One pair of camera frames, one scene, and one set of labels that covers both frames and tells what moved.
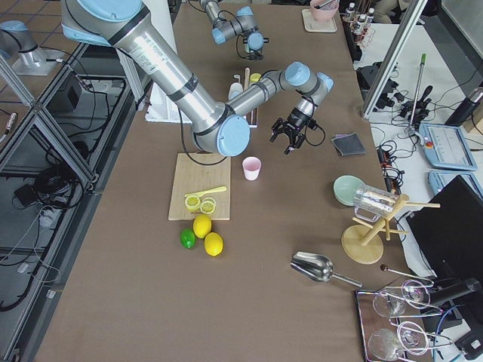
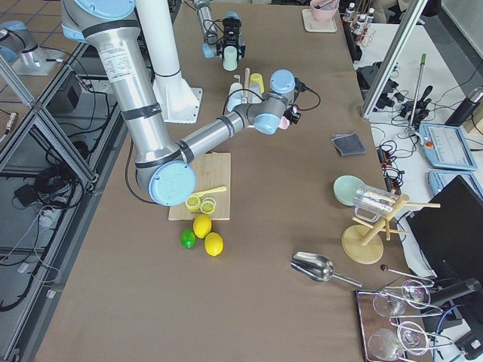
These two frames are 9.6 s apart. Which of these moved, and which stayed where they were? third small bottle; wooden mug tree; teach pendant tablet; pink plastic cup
Moved: pink plastic cup
Stayed: teach pendant tablet; wooden mug tree; third small bottle
